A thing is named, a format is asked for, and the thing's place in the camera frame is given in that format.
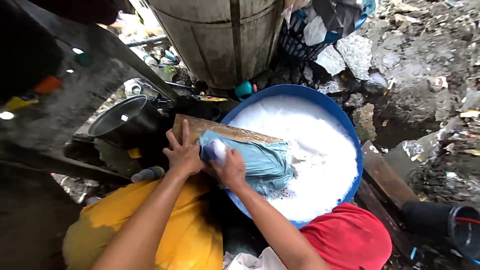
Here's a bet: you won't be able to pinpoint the person's right hand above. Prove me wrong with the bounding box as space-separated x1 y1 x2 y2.
210 146 247 190

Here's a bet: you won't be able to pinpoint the person's left hand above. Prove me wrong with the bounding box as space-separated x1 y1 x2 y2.
163 119 205 178

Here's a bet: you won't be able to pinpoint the purple scrub brush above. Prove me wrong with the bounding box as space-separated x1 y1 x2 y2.
204 137 228 167

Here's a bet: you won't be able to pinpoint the brown wooden washing board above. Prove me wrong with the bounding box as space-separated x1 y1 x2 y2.
172 113 286 179

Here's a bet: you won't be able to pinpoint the light blue wet garment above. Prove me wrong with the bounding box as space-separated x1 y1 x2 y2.
198 130 296 197

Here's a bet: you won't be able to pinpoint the person's left forearm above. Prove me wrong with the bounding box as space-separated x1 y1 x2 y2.
91 169 190 270

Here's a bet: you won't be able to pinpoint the person's right forearm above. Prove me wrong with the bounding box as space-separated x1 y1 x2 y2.
229 180 332 270

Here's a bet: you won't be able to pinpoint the yellow red wrapper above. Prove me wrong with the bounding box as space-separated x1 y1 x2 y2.
192 93 229 102

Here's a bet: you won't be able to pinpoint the clear plastic bottle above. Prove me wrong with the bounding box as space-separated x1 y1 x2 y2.
131 166 166 184

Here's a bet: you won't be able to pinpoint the small teal plastic cup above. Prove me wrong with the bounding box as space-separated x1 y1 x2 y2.
235 81 258 102

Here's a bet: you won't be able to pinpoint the round metal pot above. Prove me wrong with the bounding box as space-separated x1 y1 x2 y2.
88 94 160 148

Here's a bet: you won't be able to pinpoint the white green plastic bottle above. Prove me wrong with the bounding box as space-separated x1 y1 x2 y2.
129 46 158 67

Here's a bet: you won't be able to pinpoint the large grey plastic barrel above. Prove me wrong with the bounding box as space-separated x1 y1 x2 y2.
147 0 286 90

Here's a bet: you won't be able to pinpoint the grey pipe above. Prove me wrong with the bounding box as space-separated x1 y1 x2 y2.
125 35 169 48

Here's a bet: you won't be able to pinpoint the grey weathered slanting structure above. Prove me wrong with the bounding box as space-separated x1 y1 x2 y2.
0 0 181 181

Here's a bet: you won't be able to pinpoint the large blue round basin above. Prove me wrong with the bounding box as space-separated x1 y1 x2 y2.
220 84 364 229

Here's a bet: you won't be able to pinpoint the blue plastic basket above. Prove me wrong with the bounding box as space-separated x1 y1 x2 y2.
278 0 369 61

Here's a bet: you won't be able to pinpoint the person's legs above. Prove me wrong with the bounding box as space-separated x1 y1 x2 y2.
62 172 393 270

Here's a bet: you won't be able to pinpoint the light brown wooden plank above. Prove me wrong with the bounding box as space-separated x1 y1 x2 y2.
361 140 420 210

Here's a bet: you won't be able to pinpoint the dark red cloth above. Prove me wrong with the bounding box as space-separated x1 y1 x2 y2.
28 0 120 26

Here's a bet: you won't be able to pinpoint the pile of concrete rocks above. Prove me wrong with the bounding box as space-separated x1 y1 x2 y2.
315 32 389 144

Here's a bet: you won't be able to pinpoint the dark brown wooden plank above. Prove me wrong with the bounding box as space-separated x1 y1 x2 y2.
354 179 415 257

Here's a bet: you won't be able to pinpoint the pile of plastic trash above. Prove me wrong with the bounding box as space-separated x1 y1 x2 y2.
283 0 377 47

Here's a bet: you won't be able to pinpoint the black plastic bucket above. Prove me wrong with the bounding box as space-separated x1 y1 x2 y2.
402 200 480 260

